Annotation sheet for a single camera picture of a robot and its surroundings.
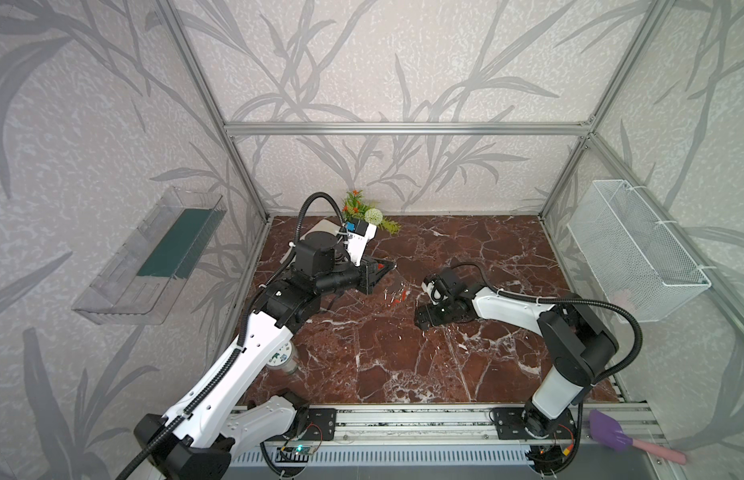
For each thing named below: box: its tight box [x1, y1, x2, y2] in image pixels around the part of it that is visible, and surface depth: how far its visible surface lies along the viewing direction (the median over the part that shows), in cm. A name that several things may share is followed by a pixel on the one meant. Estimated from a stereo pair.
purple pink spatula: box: [588, 409, 687, 465], surface depth 73 cm
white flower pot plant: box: [342, 189, 401, 234], surface depth 104 cm
